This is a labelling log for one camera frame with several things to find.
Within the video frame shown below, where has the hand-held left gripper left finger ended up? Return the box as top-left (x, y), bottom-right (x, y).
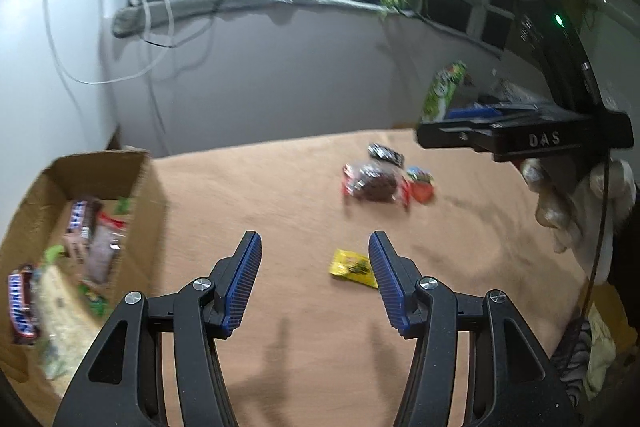
top-left (52, 230), bottom-right (263, 427)

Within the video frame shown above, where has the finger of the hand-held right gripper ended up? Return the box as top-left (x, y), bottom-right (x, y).
top-left (417, 118), bottom-right (501, 152)
top-left (446, 104), bottom-right (541, 120)

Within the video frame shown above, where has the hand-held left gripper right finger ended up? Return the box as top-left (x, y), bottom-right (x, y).
top-left (368, 230), bottom-right (583, 427)

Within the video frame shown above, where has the yellow snack packet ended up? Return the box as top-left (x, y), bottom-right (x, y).
top-left (328, 248), bottom-right (379, 289)

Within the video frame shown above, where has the cardboard box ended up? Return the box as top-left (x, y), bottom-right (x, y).
top-left (0, 148), bottom-right (168, 408)

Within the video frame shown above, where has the pink candy packet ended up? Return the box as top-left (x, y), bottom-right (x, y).
top-left (62, 229), bottom-right (93, 264)

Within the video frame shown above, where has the brown chocolate bar white band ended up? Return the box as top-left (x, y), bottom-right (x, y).
top-left (62, 198), bottom-right (103, 240)

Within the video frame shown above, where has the brown chocolate bar blue lettering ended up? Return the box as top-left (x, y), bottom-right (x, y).
top-left (7, 264), bottom-right (42, 345)

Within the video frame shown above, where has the person's right hand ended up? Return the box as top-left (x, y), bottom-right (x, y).
top-left (520, 154), bottom-right (637, 278)

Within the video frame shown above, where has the green white snack bag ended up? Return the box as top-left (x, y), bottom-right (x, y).
top-left (420, 61), bottom-right (468, 124)

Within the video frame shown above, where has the white lace cloth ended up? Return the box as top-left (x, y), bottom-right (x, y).
top-left (480, 77), bottom-right (548, 108)

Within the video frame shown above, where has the red and green snack packet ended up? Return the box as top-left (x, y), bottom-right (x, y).
top-left (402, 166), bottom-right (435, 204)

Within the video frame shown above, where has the small black snack packet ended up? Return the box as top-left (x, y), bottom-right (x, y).
top-left (367, 143), bottom-right (405, 166)

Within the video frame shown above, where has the clear packet dark brown snack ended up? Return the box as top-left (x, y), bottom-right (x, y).
top-left (341, 159), bottom-right (412, 210)

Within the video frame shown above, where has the tan table cloth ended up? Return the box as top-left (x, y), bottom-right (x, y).
top-left (150, 127), bottom-right (591, 427)

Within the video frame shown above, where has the clear bag of yellowish snack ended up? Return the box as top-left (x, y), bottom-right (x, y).
top-left (32, 264), bottom-right (108, 380)

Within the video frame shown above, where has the dark patterned cloth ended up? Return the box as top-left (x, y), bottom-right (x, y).
top-left (550, 317), bottom-right (593, 408)

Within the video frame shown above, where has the pale yellow cloth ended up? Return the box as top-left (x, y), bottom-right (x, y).
top-left (585, 307), bottom-right (621, 400)

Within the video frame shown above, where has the grey windowsill cloth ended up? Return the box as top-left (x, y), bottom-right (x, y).
top-left (111, 0), bottom-right (506, 55)

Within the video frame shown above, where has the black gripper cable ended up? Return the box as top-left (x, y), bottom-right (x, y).
top-left (580, 147), bottom-right (612, 323)

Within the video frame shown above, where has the grey cable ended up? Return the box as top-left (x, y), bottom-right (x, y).
top-left (149, 72), bottom-right (169, 156)

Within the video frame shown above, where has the white cable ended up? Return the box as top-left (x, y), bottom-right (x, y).
top-left (42, 0), bottom-right (176, 85)

